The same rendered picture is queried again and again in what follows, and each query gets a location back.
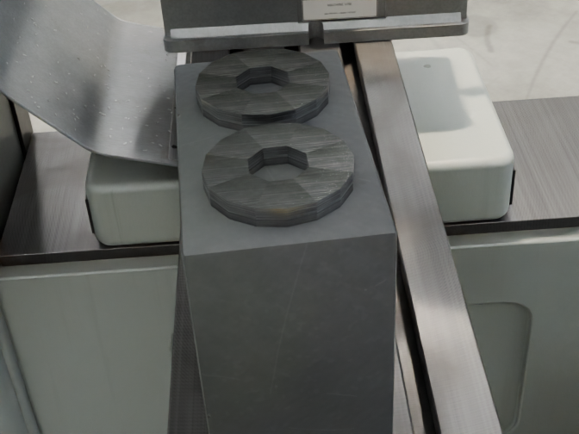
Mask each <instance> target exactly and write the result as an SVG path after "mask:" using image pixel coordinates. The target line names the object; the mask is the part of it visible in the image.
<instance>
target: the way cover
mask: <svg viewBox="0 0 579 434"><path fill-rule="evenodd" d="M24 3H25V4H24ZM45 5H46V6H47V7H46V6H45ZM80 13H81V14H80ZM104 13H105V14H106V15H105V14H104ZM14 18H15V19H14ZM31 18H33V20H32V19H31ZM13 19H14V21H13ZM26 20H28V22H26ZM82 20H84V21H82ZM33 22H35V23H33ZM35 24H36V25H37V26H39V27H40V28H39V27H36V26H35ZM87 26H89V28H87ZM54 29H55V30H57V31H55V30H54ZM67 29H69V31H68V30H67ZM107 29H108V30H107ZM149 31H150V32H149ZM97 32H98V33H100V34H98V33H97ZM34 34H38V35H34ZM163 34H164V28H162V27H156V26H151V25H146V24H140V23H136V22H127V21H124V20H122V19H120V18H118V17H116V16H114V15H113V14H111V13H110V12H108V11H107V10H106V9H105V8H104V7H102V6H101V5H100V4H98V3H96V2H95V1H94V0H0V92H1V93H2V94H3V95H4V96H6V97H7V98H9V99H10V100H11V101H12V102H14V103H15V104H17V105H18V106H20V107H21V108H23V109H25V110H27V111H28V112H29V113H30V114H32V115H34V116H35V117H37V118H38V119H40V120H41V121H43V122H45V123H46V124H47V125H49V126H50V127H52V128H54V129H55V130H57V131H58V132H60V133H62V134H63V135H64V136H66V137H67V138H69V139H70V140H72V141H74V142H75V143H77V144H78V145H80V146H82V147H83V148H84V149H86V150H88V151H90V152H93V153H95V154H98V155H102V156H105V157H112V158H122V159H128V160H133V161H140V162H146V163H151V164H162V165H169V166H174V167H178V164H177V123H176V102H175V81H174V70H175V67H176V66H177V65H185V64H190V58H191V52H187V53H168V52H167V51H166V50H165V47H164V41H163ZM135 35H136V36H135ZM19 36H21V38H19ZM88 40H89V41H88ZM17 42H18V43H17ZM161 42H162V44H161ZM36 44H37V45H38V46H37V45H36ZM141 45H144V46H141ZM111 47H112V48H111ZM89 49H90V50H89ZM23 54H25V55H27V56H24V55H23ZM166 54H168V56H167V55H166ZM174 55H175V57H174ZM152 56H153V57H152ZM78 57H79V58H80V59H78ZM97 57H98V58H97ZM151 57H152V58H151ZM165 59H166V60H165ZM16 61H18V63H17V62H16ZM58 61H59V63H58ZM131 61H132V62H131ZM6 62H8V64H7V63H6ZM101 65H102V67H101ZM104 65H105V66H106V67H105V66H104ZM130 65H131V66H130ZM107 69H109V70H107ZM140 70H142V72H140ZM49 73H51V76H50V74H49ZM68 73H70V74H68ZM94 74H95V76H94ZM109 75H110V77H109ZM32 76H34V77H32ZM148 78H149V79H148ZM30 81H31V82H32V83H30ZM54 81H56V82H58V83H57V84H56V83H55V82H54ZM84 82H85V83H84ZM105 84H107V85H105ZM159 84H161V85H159ZM148 86H151V87H148ZM107 87H109V88H107ZM28 90H30V91H28ZM66 93H67V94H66ZM31 96H32V97H33V98H31ZM167 97H170V99H168V98H167ZM57 98H58V99H59V100H57ZM48 100H50V102H49V101H48ZM127 100H129V102H128V101H127ZM34 102H36V104H35V103H34ZM84 105H87V106H86V107H85V106H84ZM94 105H95V106H94ZM37 106H40V108H37ZM108 106H109V107H110V109H109V107H108ZM136 106H139V107H136ZM144 108H146V109H144ZM74 109H75V110H74ZM168 109H171V110H168ZM99 112H102V113H101V114H100V113H99ZM171 112H172V114H171ZM73 113H74V114H75V115H74V114H73ZM55 114H56V115H57V116H56V115H55ZM102 114H106V115H102ZM76 116H77V117H78V118H79V119H78V118H77V117H76ZM125 117H127V119H126V118H125ZM134 117H137V118H134ZM74 118H75V119H76V120H74ZM128 118H129V119H128ZM159 118H161V119H159ZM156 122H159V123H156ZM145 125H148V126H145ZM75 128H76V130H75ZM122 128H123V130H122ZM168 130H170V131H171V133H170V132H169V131H168ZM110 135H111V138H110V137H109V136H110ZM156 135H158V137H156ZM129 141H132V142H131V143H130V142H129ZM125 142H127V144H125V145H124V143H125ZM152 142H153V143H154V144H153V143H152ZM159 144H161V145H162V146H160V145H159ZM143 150H147V151H143Z"/></svg>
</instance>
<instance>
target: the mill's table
mask: <svg viewBox="0 0 579 434"><path fill-rule="evenodd" d="M260 48H282V49H287V50H291V51H296V52H300V53H308V52H317V51H326V50H336V51H338V53H339V56H340V59H341V62H342V65H343V67H344V70H345V73H346V78H347V81H348V84H349V86H350V89H351V92H352V96H353V99H354V102H355V104H356V107H357V110H358V115H359V118H360V120H361V123H362V126H363V129H364V133H365V136H366V139H367V141H368V144H369V147H370V151H371V155H372V157H373V160H374V163H375V166H376V168H377V173H378V176H379V178H380V181H381V184H382V186H383V191H384V194H385V197H386V200H387V203H388V205H389V210H390V212H391V215H392V218H393V221H394V223H395V228H396V231H397V264H396V302H395V376H394V414H393V434H503V431H502V428H501V423H500V420H499V417H498V413H497V411H496V407H495V402H494V399H493V395H492V392H491V389H490V385H489V380H488V377H487V374H486V371H485V368H484V365H483V360H482V356H481V353H480V350H479V347H478V343H477V341H476V335H475V332H474V329H473V325H472V323H471V319H470V314H469V310H468V308H467V304H466V301H465V298H464V292H463V290H462V286H461V283H460V280H459V277H458V272H457V268H456V265H455V262H454V259H453V255H452V253H451V247H450V244H449V240H448V238H447V234H446V231H445V226H444V222H443V220H442V216H441V213H440V210H439V204H438V202H437V198H436V195H435V192H434V189H433V184H432V180H431V178H430V174H429V170H428V168H427V164H426V159H425V156H424V152H423V150H422V146H421V143H420V138H419V135H418V132H417V128H416V126H415V122H414V117H413V114H412V110H411V108H410V104H409V100H408V95H407V92H406V89H405V86H404V83H403V80H402V75H401V71H400V68H399V65H398V62H397V58H396V56H395V50H394V47H393V44H392V40H377V41H362V42H347V43H333V44H324V40H323V39H322V38H319V37H314V38H312V39H310V40H309V45H303V46H275V47H260ZM252 49H256V48H246V49H231V50H216V51H201V52H191V64H195V63H203V62H212V61H216V60H217V59H221V58H223V57H225V56H228V55H229V54H231V53H237V52H243V51H247V50H252ZM167 434H209V433H208V427H207V421H206V415H205V409H204V404H203V397H202V387H201V381H200V375H199V369H198V363H197V357H196V347H195V340H194V335H193V329H192V324H191V317H190V307H189V301H188V295H187V289H186V283H185V277H184V267H183V260H182V249H181V227H180V239H179V253H178V267H177V292H176V306H175V319H174V333H173V347H172V360H171V386H170V400H169V414H168V427H167Z"/></svg>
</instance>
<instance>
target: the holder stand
mask: <svg viewBox="0 0 579 434"><path fill-rule="evenodd" d="M174 81H175V102H176V123H177V164H178V186H179V207H180V227H181V249H182V260H183V267H184V277H185V283H186V289H187V295H188V301H189V307H190V317H191V324H192V329H193V335H194V340H195V347H196V357H197V363H198V369H199V375H200V381H201V387H202V397H203V404H204V409H205V415H206V421H207V427H208V433H209V434H393V414H394V376H395V302H396V264H397V231H396V228H395V223H394V221H393V218H392V215H391V212H390V210H389V205H388V203H387V200H386V197H385V194H384V191H383V186H382V184H381V181H380V178H379V176H378V173H377V168H376V166H375V163H374V160H373V157H372V155H371V151H370V147H369V144H368V141H367V139H366V136H365V133H364V129H363V126H362V123H361V120H360V118H359V115H358V110H357V107H356V104H355V102H354V99H353V96H352V92H351V89H350V86H349V84H348V81H347V78H346V73H345V70H344V67H343V65H342V62H341V59H340V56H339V53H338V51H336V50H326V51H317V52H308V53H300V52H296V51H291V50H287V49H282V48H256V49H252V50H247V51H243V52H237V53H231V54H229V55H228V56H225V57H223V58H221V59H217V60H216V61H212V62H203V63H195V64H185V65H177V66H176V67H175V70H174Z"/></svg>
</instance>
